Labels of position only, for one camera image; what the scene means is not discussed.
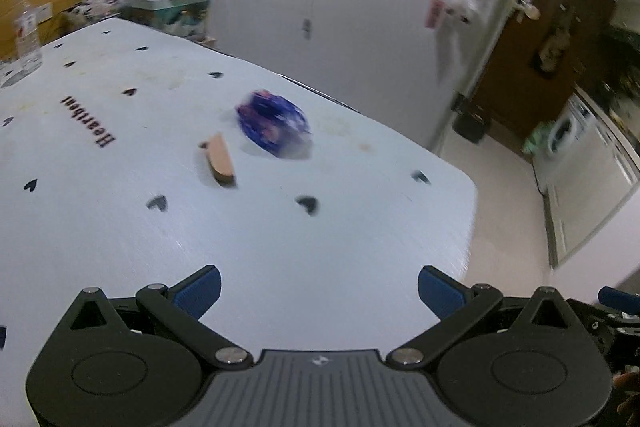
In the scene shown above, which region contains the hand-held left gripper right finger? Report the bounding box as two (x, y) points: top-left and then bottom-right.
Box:
(387, 264), (581, 368)

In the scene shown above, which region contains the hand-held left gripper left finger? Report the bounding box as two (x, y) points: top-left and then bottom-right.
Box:
(65, 264), (253, 367)

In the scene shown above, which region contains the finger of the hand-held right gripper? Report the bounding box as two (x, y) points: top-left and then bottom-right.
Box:
(598, 286), (640, 309)

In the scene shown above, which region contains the round wooden lid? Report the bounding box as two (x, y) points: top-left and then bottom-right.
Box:
(198, 133), (238, 188)

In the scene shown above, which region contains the blue purple wrapper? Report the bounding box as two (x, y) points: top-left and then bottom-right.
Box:
(235, 89), (313, 160)

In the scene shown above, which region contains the person's right hand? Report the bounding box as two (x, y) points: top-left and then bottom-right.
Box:
(612, 372), (640, 415)

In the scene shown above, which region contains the white heart-print foil table cover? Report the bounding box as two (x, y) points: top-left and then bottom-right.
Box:
(0, 17), (478, 358)

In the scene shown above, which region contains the white washing machine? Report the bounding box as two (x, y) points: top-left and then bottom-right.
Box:
(532, 99), (598, 188)

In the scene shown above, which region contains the black floor box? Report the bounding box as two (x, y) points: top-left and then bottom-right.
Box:
(452, 99), (488, 144)

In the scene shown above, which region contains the green bag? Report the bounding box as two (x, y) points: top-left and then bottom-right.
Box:
(522, 121), (556, 158)

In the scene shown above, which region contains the brown door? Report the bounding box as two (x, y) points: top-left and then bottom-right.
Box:
(475, 0), (618, 148)

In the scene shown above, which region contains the hanging apron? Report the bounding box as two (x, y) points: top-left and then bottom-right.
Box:
(532, 14), (576, 80)

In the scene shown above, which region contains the white refrigerator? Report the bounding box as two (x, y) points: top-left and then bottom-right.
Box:
(432, 0), (546, 155)

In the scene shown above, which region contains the pink card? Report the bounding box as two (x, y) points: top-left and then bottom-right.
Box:
(425, 0), (445, 29)

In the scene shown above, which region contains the white plush toy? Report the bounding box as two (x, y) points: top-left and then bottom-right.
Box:
(445, 0), (481, 25)

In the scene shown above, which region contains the clear water bottle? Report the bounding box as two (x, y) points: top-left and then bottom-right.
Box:
(12, 0), (45, 75)

